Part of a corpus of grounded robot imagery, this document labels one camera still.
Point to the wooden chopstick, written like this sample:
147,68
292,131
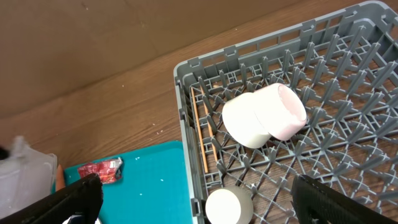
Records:
209,126
205,165

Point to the white cup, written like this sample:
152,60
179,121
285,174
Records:
229,205

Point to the clear plastic bin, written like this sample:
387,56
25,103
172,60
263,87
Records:
27,176

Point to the white bowl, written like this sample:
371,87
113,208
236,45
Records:
242,123
279,110

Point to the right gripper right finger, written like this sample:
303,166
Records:
314,202

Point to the red snack wrapper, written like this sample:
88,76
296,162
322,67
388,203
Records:
109,171

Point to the teal plastic tray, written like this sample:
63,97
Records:
153,187

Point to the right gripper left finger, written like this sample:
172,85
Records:
79,202

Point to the grey dishwasher rack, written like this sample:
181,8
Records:
343,67

